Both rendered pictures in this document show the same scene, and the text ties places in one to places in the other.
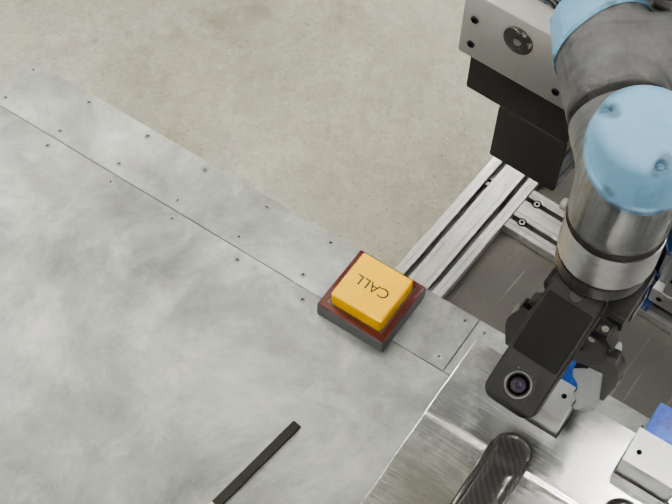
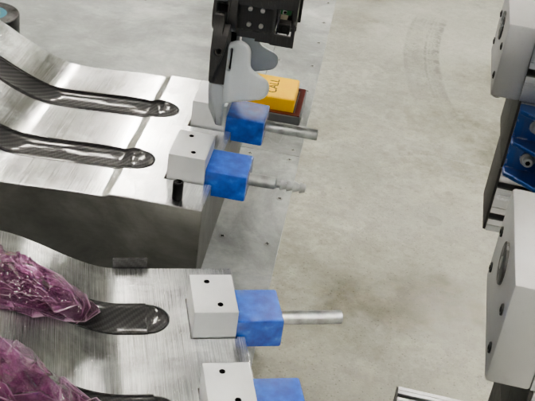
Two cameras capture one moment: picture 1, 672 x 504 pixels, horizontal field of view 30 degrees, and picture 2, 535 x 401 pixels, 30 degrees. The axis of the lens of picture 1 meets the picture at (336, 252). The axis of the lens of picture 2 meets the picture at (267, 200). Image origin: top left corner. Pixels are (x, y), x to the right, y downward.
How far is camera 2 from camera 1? 116 cm
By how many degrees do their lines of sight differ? 48
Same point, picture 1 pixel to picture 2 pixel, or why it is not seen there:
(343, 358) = not seen: hidden behind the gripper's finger
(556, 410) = (200, 97)
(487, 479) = (134, 108)
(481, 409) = (188, 95)
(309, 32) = not seen: outside the picture
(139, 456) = (89, 49)
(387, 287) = (279, 91)
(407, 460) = (126, 75)
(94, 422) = (103, 34)
